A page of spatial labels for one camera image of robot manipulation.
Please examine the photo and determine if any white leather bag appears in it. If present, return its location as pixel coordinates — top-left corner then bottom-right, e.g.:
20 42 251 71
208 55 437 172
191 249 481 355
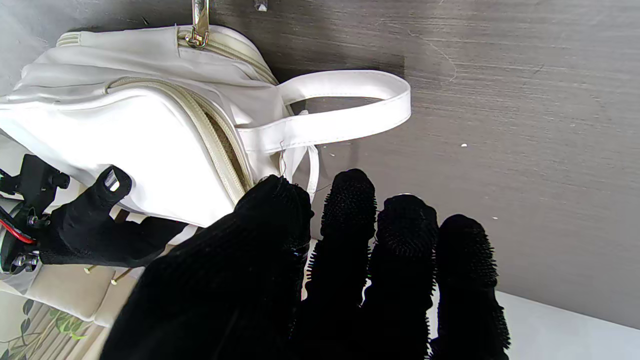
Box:
0 0 412 228

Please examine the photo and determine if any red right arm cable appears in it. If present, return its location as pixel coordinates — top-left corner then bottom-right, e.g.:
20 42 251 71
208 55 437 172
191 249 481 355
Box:
0 207 38 246

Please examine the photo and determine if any tall leafy ficus plant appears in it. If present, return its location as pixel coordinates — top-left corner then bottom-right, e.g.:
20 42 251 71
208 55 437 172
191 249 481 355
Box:
0 299 91 360

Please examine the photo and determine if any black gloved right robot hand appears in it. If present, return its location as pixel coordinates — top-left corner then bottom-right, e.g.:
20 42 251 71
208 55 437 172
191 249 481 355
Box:
37 165 191 269

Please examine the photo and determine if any beige sofa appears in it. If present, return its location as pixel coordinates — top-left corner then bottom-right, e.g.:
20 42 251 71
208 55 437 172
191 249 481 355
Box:
0 252 146 328

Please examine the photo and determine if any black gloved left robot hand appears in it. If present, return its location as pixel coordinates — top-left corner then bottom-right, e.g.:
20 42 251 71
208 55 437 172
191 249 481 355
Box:
100 168 512 360

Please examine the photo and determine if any beige curtain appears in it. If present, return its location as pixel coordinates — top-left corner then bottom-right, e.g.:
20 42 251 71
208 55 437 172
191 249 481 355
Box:
0 310 108 360

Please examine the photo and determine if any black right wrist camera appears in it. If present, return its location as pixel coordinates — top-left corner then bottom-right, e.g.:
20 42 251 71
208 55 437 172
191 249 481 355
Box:
0 154 71 231

